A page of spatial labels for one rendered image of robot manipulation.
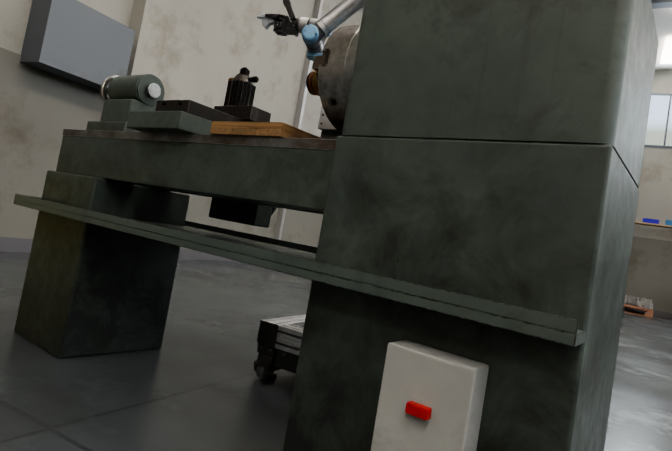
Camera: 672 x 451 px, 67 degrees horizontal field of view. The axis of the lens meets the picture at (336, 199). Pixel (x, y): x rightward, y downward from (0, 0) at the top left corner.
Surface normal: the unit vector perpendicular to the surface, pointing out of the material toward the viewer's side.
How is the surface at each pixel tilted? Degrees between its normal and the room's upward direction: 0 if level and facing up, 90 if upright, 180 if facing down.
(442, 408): 90
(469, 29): 90
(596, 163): 90
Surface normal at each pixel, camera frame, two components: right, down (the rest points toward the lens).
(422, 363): -0.58, -0.15
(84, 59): 0.87, 0.12
